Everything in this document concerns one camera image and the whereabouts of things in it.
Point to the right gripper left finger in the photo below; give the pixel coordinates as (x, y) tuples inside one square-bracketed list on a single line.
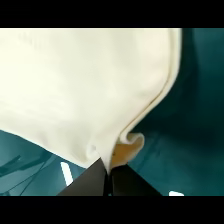
[(89, 181)]

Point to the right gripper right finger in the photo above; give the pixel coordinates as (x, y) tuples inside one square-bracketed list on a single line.
[(133, 183)]

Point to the cream white garment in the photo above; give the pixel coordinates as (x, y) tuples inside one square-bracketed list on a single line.
[(83, 90)]

